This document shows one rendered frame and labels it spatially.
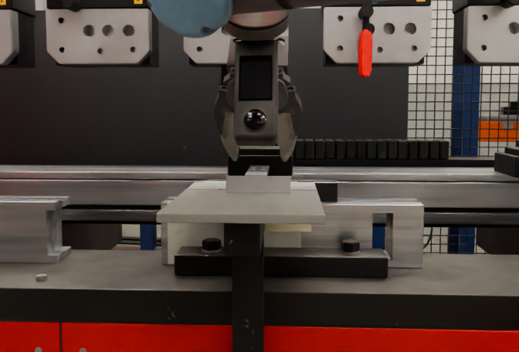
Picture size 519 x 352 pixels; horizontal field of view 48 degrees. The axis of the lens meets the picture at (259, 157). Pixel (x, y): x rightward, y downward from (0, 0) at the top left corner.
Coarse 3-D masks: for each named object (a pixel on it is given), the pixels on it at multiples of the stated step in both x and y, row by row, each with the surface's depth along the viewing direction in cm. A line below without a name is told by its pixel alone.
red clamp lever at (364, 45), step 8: (360, 8) 80; (368, 8) 78; (360, 16) 80; (368, 16) 79; (368, 24) 80; (360, 32) 81; (368, 32) 79; (360, 40) 80; (368, 40) 79; (360, 48) 80; (368, 48) 79; (360, 56) 80; (368, 56) 79; (360, 64) 80; (368, 64) 80; (360, 72) 80; (368, 72) 80
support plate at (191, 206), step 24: (192, 192) 78; (216, 192) 78; (240, 192) 78; (312, 192) 78; (168, 216) 62; (192, 216) 62; (216, 216) 62; (240, 216) 62; (264, 216) 62; (288, 216) 62; (312, 216) 62
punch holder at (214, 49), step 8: (216, 32) 84; (224, 32) 85; (184, 40) 84; (192, 40) 84; (200, 40) 84; (208, 40) 84; (216, 40) 84; (224, 40) 84; (240, 40) 84; (184, 48) 84; (192, 48) 84; (200, 48) 86; (208, 48) 84; (216, 48) 84; (224, 48) 84; (192, 56) 84; (200, 56) 84; (208, 56) 84; (216, 56) 84; (224, 56) 84; (192, 64) 87; (200, 64) 86; (208, 64) 86; (216, 64) 86; (224, 64) 86
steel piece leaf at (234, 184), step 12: (228, 180) 77; (240, 180) 77; (252, 180) 77; (264, 180) 77; (276, 180) 77; (288, 180) 77; (252, 192) 78; (264, 192) 77; (276, 192) 77; (288, 192) 77
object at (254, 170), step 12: (228, 156) 108; (240, 156) 108; (252, 156) 108; (264, 156) 108; (276, 156) 108; (228, 168) 108; (240, 168) 108; (252, 168) 102; (264, 168) 102; (276, 168) 108; (288, 168) 108
